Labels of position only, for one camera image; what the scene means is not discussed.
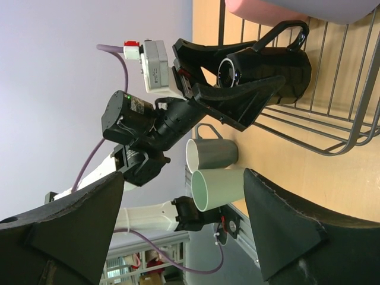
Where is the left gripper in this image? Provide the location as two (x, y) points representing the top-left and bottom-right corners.
(154, 39), (286, 148)

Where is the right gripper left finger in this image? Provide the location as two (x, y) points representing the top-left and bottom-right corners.
(1, 172), (124, 284)

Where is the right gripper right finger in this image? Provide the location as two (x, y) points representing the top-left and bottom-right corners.
(243, 169), (379, 284)

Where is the black mug white inside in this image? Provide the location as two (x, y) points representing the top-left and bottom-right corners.
(217, 20), (312, 105)

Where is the pink cup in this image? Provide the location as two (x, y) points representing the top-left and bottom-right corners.
(225, 0), (309, 26)

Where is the lavender cup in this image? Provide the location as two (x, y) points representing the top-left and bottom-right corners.
(268, 0), (379, 24)

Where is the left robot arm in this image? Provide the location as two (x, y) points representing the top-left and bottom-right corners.
(79, 39), (286, 233)

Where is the grey mug white inside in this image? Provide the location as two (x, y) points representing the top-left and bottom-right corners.
(185, 123), (239, 173)

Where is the green cup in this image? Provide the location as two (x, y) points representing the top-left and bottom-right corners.
(191, 169), (245, 212)

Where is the aluminium frame rail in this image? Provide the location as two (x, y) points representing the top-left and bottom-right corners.
(185, 167), (260, 268)

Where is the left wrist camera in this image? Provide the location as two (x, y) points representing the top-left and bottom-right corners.
(123, 40), (174, 94)

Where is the black wire dish rack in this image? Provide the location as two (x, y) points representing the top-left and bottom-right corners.
(218, 0), (380, 157)

